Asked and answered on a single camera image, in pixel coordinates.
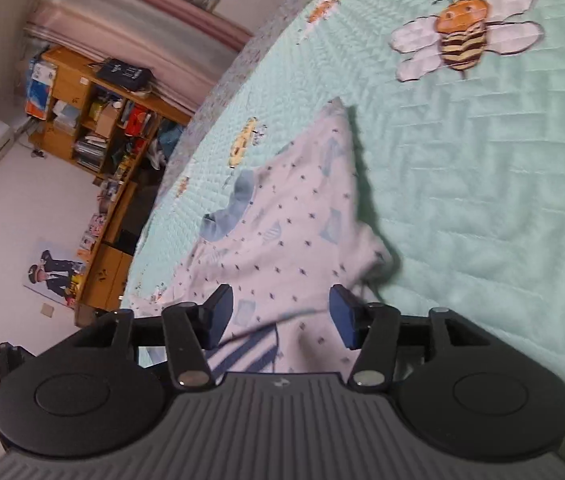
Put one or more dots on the blue plastic bag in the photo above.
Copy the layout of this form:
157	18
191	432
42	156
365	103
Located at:
170	142

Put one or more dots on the wall socket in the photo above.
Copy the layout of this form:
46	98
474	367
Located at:
48	310

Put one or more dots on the wooden bookshelf with clutter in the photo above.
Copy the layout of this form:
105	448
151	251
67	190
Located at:
107	270

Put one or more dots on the dark blue bag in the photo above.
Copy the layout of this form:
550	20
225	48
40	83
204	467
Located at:
122	72

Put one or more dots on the white printed pajama top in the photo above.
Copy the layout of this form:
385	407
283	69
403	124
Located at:
302	220

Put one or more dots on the blue and white box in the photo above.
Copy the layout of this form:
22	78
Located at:
40	90

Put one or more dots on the pink curtain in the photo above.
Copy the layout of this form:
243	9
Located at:
127	25

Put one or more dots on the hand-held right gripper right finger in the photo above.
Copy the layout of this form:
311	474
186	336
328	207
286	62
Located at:
342	320

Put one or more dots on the green quilted bedspread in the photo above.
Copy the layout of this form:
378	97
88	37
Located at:
487	185

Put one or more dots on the wall poster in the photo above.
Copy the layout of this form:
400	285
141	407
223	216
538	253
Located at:
55	275

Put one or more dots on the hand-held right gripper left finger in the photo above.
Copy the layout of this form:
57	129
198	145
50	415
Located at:
220	315

